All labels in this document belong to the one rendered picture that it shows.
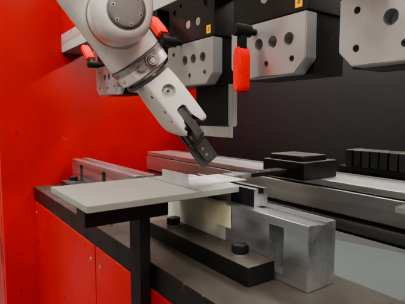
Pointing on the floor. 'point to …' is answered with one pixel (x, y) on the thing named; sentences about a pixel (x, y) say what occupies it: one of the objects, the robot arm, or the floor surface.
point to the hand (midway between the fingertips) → (202, 151)
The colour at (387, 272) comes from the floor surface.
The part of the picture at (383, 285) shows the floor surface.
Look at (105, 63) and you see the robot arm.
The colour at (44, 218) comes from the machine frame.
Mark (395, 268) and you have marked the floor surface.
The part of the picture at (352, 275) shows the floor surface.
